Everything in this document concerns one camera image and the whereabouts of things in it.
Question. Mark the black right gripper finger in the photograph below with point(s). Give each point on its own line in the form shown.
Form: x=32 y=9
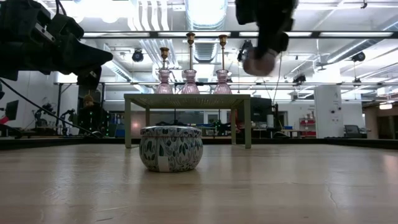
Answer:
x=265 y=42
x=283 y=42

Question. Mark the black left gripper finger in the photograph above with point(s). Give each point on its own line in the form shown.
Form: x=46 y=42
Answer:
x=88 y=81
x=87 y=57

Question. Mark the pink paisley candle tin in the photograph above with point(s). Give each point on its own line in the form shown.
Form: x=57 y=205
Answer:
x=258 y=65

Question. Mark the tall gold candlestick holder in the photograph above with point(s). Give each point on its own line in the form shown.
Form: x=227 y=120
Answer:
x=191 y=39
x=223 y=40

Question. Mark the pink ribbed glass candle holder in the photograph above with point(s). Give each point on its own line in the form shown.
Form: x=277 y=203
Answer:
x=164 y=87
x=190 y=87
x=222 y=87

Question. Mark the short gold candlestick holder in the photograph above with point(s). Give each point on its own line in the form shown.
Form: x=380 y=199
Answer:
x=164 y=53

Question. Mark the black background robot arm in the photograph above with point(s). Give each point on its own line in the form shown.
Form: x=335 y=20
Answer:
x=67 y=113
x=46 y=109

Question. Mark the leaf-patterned white candle tin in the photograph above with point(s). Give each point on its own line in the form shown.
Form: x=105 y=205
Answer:
x=171 y=149

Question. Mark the black ceiling spotlight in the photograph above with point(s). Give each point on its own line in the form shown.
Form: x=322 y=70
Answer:
x=359 y=56
x=299 y=78
x=137 y=56
x=244 y=45

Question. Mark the seated person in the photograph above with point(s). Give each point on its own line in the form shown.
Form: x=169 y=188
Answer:
x=91 y=118

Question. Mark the black monitor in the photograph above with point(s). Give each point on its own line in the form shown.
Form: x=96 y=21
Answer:
x=12 y=109

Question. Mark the black cabinet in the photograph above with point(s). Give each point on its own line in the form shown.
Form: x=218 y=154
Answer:
x=261 y=110

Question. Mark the white square column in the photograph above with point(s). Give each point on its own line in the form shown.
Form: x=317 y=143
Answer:
x=329 y=105

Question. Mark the white cylinder container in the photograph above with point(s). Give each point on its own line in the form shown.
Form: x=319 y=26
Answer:
x=270 y=120

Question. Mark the red shelving unit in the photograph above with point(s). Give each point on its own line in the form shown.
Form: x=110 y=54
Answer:
x=308 y=123

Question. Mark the pale green metal shelf riser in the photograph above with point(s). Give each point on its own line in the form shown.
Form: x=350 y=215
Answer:
x=189 y=101

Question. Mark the grey office chair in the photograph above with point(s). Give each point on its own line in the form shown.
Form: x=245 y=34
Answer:
x=353 y=130

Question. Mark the silver ventilation duct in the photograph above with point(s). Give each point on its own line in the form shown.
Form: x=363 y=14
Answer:
x=206 y=14

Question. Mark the black overhead frame bar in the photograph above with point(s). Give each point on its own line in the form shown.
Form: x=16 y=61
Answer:
x=153 y=34

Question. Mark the black table frame rail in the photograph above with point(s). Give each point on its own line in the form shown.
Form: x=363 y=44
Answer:
x=280 y=141

